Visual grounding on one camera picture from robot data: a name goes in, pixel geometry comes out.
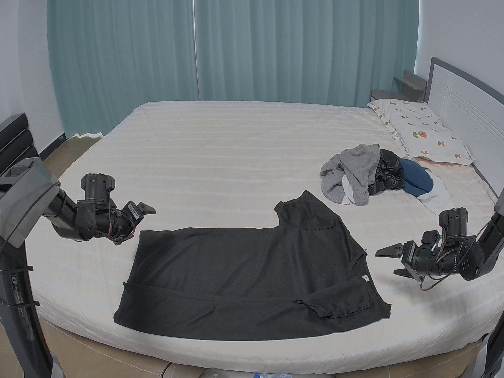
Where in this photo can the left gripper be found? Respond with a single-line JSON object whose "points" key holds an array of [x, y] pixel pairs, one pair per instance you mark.
{"points": [[125, 226]]}

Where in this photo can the grey bedside table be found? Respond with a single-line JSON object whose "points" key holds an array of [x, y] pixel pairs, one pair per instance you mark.
{"points": [[409, 83]]}

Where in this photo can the bed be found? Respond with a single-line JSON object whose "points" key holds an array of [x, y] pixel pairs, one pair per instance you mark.
{"points": [[216, 152]]}

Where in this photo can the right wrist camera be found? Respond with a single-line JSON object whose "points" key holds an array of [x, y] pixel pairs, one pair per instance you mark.
{"points": [[430, 238]]}

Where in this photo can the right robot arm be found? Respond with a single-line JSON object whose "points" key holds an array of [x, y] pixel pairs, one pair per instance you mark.
{"points": [[486, 246]]}

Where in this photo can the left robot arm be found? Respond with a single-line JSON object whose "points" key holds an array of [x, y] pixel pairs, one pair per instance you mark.
{"points": [[27, 199]]}

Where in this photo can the black T-shirt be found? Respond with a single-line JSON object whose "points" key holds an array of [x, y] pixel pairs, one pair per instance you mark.
{"points": [[236, 270]]}

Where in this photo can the blue-green curtain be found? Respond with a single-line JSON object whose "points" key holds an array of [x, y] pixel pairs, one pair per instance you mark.
{"points": [[122, 41], [307, 37]]}

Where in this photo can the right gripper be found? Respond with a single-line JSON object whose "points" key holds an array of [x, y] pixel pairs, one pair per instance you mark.
{"points": [[419, 260]]}

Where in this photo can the pile of clothes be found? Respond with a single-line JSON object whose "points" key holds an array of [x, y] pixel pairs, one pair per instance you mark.
{"points": [[356, 171]]}

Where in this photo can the white printed pillow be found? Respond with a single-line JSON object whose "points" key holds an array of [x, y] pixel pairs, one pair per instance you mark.
{"points": [[423, 130]]}

